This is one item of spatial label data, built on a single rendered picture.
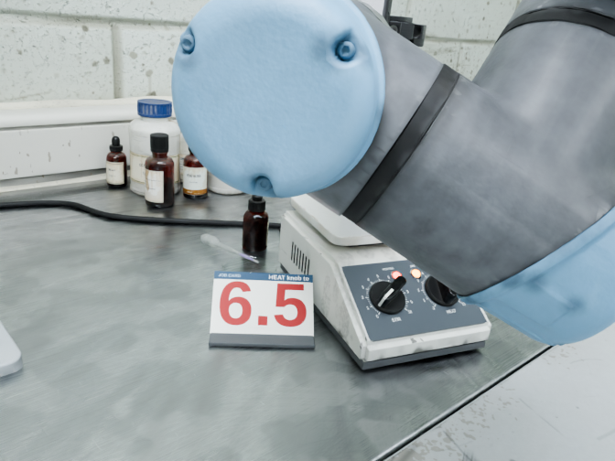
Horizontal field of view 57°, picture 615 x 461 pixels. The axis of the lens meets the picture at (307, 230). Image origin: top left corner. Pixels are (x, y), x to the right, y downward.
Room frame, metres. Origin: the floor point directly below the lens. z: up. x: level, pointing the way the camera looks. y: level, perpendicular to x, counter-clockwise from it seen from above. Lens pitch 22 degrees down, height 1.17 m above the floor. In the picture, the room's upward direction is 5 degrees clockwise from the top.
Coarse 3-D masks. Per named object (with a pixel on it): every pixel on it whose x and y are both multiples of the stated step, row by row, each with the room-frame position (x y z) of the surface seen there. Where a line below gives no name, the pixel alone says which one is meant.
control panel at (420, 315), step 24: (360, 264) 0.45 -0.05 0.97; (384, 264) 0.46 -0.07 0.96; (408, 264) 0.46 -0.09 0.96; (360, 288) 0.43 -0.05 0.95; (408, 288) 0.44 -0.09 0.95; (360, 312) 0.40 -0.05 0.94; (408, 312) 0.42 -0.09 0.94; (432, 312) 0.43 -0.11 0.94; (456, 312) 0.43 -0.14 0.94; (480, 312) 0.44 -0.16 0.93; (384, 336) 0.39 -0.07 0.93
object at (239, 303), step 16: (224, 288) 0.45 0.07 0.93; (240, 288) 0.45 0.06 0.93; (256, 288) 0.45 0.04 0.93; (272, 288) 0.45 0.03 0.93; (288, 288) 0.46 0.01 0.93; (304, 288) 0.46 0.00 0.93; (224, 304) 0.44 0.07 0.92; (240, 304) 0.44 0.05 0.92; (256, 304) 0.44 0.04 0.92; (272, 304) 0.44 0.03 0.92; (288, 304) 0.44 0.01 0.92; (304, 304) 0.45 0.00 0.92; (224, 320) 0.42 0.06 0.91; (240, 320) 0.43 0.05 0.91; (256, 320) 0.43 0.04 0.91; (272, 320) 0.43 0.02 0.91; (288, 320) 0.43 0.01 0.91; (304, 320) 0.43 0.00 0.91
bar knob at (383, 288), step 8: (400, 280) 0.42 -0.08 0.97; (376, 288) 0.43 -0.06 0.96; (384, 288) 0.43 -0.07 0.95; (392, 288) 0.41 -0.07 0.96; (400, 288) 0.42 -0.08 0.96; (376, 296) 0.42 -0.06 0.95; (384, 296) 0.41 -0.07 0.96; (392, 296) 0.41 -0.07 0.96; (400, 296) 0.43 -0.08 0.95; (376, 304) 0.41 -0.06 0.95; (384, 304) 0.41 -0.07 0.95; (392, 304) 0.42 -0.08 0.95; (400, 304) 0.42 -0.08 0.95; (384, 312) 0.41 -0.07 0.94; (392, 312) 0.41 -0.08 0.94
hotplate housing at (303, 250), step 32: (288, 224) 0.54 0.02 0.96; (288, 256) 0.53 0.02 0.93; (320, 256) 0.46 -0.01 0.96; (352, 256) 0.46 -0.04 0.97; (384, 256) 0.47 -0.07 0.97; (320, 288) 0.46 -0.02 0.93; (352, 320) 0.40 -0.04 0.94; (352, 352) 0.40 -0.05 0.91; (384, 352) 0.39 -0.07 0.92; (416, 352) 0.40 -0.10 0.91; (448, 352) 0.42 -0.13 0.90
